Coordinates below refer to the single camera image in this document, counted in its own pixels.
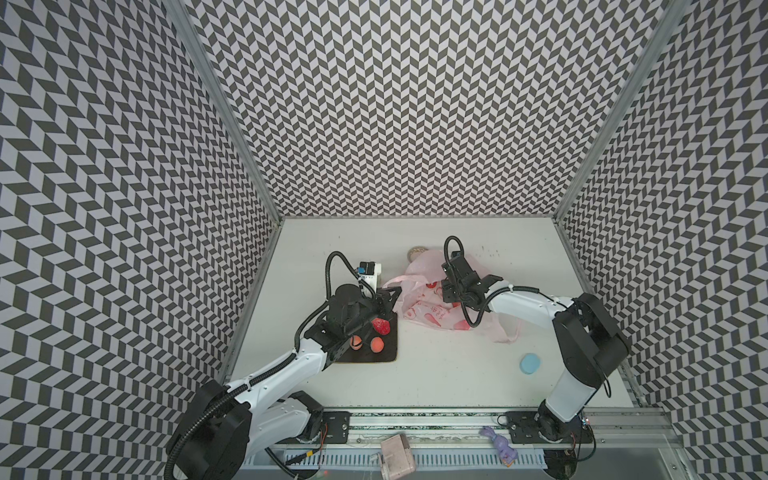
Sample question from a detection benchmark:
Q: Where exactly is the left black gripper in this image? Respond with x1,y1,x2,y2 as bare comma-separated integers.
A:
345,286,404,337

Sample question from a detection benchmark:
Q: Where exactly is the orange fake peach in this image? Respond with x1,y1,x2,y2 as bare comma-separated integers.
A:
370,337,385,354
350,335,363,351

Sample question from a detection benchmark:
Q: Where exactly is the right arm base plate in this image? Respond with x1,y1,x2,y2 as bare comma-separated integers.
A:
503,410,595,448

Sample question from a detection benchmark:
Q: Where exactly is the pink plastic bag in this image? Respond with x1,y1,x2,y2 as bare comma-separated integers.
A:
383,249,522,344

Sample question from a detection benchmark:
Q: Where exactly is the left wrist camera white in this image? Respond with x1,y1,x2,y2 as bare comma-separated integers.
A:
357,261,382,290

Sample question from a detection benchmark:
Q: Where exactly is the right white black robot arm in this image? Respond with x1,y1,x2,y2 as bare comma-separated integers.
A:
442,235,631,443

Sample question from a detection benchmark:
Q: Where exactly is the pink small box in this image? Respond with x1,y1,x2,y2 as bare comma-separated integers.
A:
380,433,416,480

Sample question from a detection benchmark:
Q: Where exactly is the red fake strawberry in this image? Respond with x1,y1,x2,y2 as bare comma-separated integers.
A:
372,318,392,336

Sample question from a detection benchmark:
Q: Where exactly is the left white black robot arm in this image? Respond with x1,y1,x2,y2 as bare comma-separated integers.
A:
162,251,401,479

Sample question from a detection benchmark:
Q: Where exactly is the tape roll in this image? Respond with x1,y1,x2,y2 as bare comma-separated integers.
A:
407,246,428,263

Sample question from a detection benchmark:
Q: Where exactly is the aluminium front rail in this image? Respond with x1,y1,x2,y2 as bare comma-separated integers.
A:
323,407,683,452

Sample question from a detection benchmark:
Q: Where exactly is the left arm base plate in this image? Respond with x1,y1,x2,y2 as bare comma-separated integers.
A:
296,410,351,445

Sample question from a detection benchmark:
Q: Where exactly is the purple toy figure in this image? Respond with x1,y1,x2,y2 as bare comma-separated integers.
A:
479,426,518,467

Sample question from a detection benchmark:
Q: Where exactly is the light blue oval object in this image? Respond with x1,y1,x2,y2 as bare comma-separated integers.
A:
519,353,541,375

